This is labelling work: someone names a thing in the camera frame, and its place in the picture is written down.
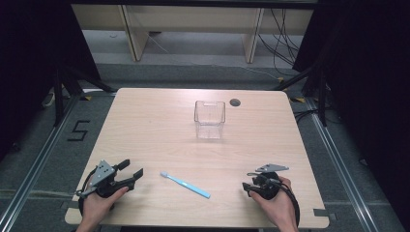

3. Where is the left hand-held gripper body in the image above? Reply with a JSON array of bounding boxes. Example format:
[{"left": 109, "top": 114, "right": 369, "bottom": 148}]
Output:
[{"left": 75, "top": 159, "right": 135, "bottom": 199}]

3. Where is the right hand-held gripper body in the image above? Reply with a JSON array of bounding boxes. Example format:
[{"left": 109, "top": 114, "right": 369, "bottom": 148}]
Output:
[{"left": 249, "top": 162, "right": 290, "bottom": 201}]

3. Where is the light blue toothbrush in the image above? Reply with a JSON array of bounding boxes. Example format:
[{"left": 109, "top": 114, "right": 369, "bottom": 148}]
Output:
[{"left": 160, "top": 170, "right": 212, "bottom": 200}]

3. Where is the clear plastic container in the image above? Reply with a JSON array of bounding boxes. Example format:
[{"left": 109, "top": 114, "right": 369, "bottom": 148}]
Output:
[{"left": 193, "top": 100, "right": 226, "bottom": 140}]

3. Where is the person's left hand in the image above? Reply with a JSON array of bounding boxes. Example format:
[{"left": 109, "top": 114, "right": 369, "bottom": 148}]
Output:
[{"left": 77, "top": 186, "right": 130, "bottom": 230}]

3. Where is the person's right hand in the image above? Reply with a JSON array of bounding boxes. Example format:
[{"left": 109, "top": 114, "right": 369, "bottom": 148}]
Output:
[{"left": 249, "top": 175, "right": 297, "bottom": 228}]

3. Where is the black metal stand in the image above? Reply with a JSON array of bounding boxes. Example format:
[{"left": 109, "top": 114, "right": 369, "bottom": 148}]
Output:
[
  {"left": 273, "top": 62, "right": 329, "bottom": 128},
  {"left": 52, "top": 62, "right": 118, "bottom": 128}
]

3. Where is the black curtain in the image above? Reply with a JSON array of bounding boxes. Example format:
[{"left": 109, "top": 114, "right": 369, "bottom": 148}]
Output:
[
  {"left": 292, "top": 0, "right": 410, "bottom": 223},
  {"left": 0, "top": 0, "right": 102, "bottom": 162}
]

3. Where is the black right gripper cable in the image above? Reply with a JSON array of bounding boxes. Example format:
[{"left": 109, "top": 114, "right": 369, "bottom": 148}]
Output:
[{"left": 274, "top": 180, "right": 302, "bottom": 227}]

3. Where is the grey metal floor rail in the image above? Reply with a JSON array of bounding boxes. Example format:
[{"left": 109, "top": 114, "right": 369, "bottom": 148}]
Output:
[
  {"left": 0, "top": 94, "right": 81, "bottom": 228},
  {"left": 305, "top": 96, "right": 379, "bottom": 232}
]

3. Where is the bundle of black cables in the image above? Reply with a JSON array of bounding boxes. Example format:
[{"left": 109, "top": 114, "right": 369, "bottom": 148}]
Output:
[{"left": 256, "top": 8, "right": 305, "bottom": 77}]

